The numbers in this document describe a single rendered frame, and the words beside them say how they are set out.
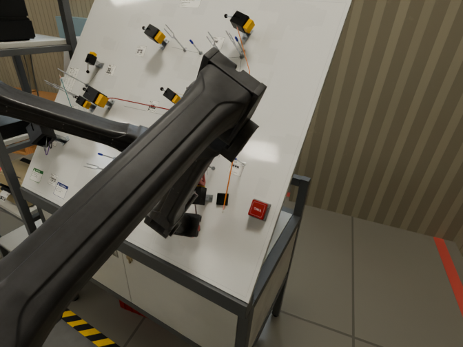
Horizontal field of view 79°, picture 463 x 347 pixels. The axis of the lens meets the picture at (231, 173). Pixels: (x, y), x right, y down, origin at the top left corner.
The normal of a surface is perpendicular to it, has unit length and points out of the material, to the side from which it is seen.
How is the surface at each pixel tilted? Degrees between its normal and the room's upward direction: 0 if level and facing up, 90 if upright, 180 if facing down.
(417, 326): 0
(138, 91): 53
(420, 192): 90
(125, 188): 36
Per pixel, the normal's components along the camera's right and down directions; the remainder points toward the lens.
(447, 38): -0.35, 0.46
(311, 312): 0.06, -0.86
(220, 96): 0.31, -0.41
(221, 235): -0.35, -0.18
